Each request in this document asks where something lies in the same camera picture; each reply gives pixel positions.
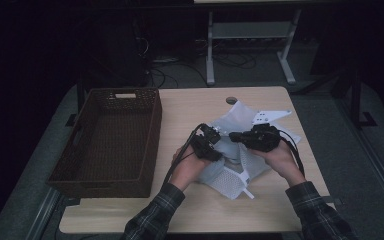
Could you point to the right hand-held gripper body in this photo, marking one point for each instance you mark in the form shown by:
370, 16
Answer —
261, 136

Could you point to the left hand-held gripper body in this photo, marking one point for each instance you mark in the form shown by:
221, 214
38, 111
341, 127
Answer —
205, 140

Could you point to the white mesh laundry bag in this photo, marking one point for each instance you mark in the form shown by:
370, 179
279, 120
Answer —
240, 113

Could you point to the brown woven basket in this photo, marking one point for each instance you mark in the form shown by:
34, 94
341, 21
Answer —
113, 103

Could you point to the person's left hand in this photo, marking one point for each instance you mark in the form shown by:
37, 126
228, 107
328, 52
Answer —
188, 170

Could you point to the person's right hand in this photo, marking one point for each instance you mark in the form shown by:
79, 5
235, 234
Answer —
281, 163

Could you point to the black tape strip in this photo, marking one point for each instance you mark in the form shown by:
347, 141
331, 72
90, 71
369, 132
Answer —
333, 200

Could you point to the black metal stand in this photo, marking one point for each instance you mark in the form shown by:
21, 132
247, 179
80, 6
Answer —
356, 96

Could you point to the white metal desk frame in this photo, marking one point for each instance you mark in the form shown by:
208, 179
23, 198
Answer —
250, 30

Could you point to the aluminium floor rail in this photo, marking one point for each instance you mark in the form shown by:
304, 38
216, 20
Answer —
43, 213
380, 166

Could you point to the black table bracket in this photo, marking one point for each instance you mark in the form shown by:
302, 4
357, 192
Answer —
71, 120

